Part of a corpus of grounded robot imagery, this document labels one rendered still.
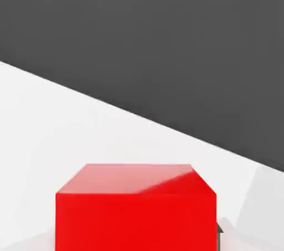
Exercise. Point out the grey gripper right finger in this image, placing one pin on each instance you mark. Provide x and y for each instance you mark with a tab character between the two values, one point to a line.
227	240

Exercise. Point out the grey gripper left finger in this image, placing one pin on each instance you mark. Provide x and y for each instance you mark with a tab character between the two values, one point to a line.
47	244

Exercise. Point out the small red cube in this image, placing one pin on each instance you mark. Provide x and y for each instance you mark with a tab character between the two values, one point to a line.
135	217

